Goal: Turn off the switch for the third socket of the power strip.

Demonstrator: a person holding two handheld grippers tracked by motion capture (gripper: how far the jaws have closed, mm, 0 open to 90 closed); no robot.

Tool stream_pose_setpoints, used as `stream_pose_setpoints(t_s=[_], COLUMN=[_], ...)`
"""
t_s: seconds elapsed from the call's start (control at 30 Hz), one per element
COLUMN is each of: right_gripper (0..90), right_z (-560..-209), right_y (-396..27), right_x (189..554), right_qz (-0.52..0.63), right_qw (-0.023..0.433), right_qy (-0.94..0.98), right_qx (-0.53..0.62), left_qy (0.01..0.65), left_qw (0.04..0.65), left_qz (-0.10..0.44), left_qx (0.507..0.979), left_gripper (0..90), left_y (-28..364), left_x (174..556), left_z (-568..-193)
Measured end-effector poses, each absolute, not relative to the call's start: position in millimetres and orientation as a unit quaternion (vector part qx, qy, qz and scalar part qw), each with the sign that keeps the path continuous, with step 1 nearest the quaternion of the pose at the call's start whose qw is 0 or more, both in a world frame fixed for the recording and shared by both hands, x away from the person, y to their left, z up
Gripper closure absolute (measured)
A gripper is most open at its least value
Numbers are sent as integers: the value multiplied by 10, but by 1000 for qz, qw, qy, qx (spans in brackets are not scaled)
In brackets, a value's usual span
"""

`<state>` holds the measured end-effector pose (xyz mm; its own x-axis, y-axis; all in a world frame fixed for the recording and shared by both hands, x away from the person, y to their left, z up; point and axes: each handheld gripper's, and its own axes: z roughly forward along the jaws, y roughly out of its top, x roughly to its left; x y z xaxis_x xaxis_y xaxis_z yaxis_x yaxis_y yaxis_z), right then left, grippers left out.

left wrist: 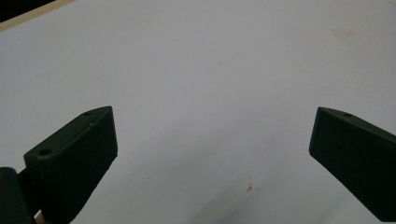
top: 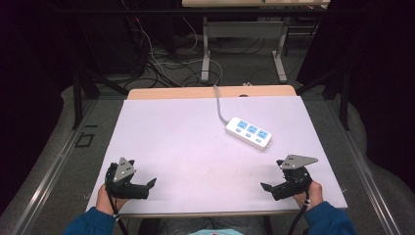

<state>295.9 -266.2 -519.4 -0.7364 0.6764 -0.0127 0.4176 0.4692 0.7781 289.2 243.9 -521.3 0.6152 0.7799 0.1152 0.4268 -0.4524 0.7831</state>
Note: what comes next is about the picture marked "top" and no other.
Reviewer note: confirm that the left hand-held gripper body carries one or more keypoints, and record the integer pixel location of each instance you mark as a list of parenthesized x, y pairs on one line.
[(125, 187)]

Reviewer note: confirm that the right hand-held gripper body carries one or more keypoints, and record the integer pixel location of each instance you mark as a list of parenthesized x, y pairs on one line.
[(293, 182)]

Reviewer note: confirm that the person's right hand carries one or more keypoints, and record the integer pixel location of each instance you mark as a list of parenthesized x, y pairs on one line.
[(313, 194)]

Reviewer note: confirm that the person's left hand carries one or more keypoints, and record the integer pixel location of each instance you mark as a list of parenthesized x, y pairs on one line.
[(103, 201)]

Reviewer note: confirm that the white table mat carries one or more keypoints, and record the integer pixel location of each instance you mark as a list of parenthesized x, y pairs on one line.
[(195, 153)]

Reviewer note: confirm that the white power strip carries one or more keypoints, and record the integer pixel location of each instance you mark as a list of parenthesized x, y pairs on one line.
[(248, 133)]

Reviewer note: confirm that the wooden table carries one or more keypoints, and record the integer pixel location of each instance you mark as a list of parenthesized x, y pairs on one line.
[(182, 92)]

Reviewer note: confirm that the black metal stand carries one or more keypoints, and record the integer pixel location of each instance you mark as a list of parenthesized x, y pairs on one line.
[(81, 91), (342, 98)]

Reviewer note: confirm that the white-legged background table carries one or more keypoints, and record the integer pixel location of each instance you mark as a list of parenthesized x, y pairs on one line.
[(241, 29)]

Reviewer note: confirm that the aluminium floor rail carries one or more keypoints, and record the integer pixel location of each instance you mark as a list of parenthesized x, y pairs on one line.
[(49, 169), (362, 169)]

